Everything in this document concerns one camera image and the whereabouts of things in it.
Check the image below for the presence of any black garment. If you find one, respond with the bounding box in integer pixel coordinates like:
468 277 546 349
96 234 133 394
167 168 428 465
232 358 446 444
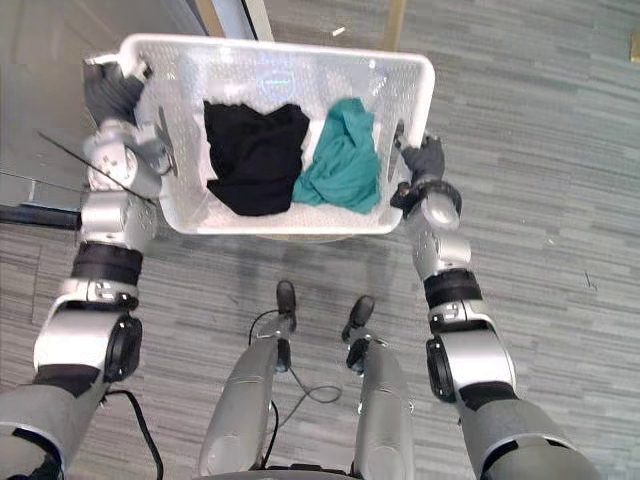
202 101 312 218

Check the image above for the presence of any wooden post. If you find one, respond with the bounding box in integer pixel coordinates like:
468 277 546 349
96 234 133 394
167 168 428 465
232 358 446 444
382 0 407 52

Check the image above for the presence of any robot right leg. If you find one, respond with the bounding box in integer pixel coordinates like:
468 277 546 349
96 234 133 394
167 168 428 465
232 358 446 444
341 294 417 480

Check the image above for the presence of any thin black rod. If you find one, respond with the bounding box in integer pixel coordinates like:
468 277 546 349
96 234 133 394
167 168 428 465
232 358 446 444
37 131 157 205

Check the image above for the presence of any thick black cable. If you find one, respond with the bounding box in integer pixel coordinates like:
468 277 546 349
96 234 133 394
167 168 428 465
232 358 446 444
103 388 166 480

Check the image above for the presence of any teal garment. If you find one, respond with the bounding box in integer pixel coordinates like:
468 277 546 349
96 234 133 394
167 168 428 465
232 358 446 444
291 97 383 216

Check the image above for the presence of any dark floor rail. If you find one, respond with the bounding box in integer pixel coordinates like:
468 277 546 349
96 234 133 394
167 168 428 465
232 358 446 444
0 203 83 232

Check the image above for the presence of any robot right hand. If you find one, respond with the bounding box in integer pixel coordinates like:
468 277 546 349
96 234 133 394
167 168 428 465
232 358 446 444
392 118 447 186

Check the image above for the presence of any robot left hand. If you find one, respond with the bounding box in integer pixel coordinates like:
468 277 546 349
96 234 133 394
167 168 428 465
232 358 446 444
82 53 180 177

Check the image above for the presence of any black cable on floor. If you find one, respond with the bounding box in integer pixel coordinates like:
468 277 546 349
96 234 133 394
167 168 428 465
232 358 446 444
248 308 343 466

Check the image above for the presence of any white perforated plastic laundry basket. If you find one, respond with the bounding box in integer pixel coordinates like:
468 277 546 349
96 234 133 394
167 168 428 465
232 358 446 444
118 33 436 237

